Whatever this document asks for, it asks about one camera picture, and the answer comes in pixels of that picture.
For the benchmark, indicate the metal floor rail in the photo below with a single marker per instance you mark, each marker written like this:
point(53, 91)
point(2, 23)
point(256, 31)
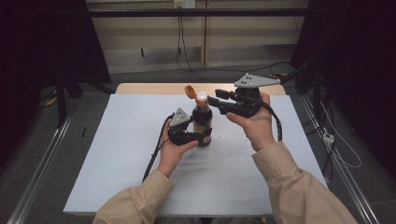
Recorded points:
point(40, 168)
point(342, 174)

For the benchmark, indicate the black horizontal bar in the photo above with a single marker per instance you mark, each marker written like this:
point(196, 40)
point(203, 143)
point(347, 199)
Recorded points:
point(199, 12)

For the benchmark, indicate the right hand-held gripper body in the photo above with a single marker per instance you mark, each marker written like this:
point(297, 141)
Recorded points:
point(247, 99)

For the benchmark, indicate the light wooden table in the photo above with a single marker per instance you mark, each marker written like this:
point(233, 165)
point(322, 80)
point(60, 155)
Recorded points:
point(149, 88)

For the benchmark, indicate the small black stick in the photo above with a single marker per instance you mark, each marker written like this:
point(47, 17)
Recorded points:
point(83, 132)

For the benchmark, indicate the white table board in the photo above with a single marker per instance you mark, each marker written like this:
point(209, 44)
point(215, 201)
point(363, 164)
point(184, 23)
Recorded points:
point(124, 149)

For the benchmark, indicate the person's right hand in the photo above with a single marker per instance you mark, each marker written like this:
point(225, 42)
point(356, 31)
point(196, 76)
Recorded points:
point(260, 130)

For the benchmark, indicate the white power strip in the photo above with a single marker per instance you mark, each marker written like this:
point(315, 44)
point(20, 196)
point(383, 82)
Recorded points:
point(328, 138)

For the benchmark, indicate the black metal stand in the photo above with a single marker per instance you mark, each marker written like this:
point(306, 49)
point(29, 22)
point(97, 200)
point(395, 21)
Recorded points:
point(61, 102)

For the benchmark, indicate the wooden vertical post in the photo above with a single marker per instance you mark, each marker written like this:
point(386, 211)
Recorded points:
point(204, 37)

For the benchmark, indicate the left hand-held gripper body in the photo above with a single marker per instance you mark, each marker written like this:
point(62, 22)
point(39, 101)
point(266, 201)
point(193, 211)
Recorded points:
point(180, 130)

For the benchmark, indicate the white wall socket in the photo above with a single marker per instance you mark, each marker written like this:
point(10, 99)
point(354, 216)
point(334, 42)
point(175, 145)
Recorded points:
point(184, 3)

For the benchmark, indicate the black curtain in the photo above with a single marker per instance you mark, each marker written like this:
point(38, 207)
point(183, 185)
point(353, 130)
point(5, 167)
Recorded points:
point(40, 46)
point(358, 62)

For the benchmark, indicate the person's left hand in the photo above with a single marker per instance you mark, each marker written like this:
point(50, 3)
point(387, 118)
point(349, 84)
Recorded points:
point(171, 158)

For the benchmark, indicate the dark sauce bottle orange cap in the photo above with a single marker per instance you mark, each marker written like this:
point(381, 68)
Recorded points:
point(201, 116)

